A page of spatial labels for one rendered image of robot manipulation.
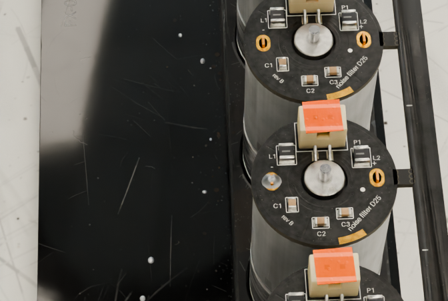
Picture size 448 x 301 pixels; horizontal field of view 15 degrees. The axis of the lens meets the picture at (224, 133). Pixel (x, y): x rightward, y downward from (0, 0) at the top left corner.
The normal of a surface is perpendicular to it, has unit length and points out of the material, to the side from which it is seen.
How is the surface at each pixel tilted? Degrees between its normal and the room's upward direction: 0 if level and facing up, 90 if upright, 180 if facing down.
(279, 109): 90
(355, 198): 0
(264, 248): 90
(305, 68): 0
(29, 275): 0
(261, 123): 90
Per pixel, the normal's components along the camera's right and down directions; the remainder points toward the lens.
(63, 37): 0.00, -0.49
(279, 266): -0.65, 0.66
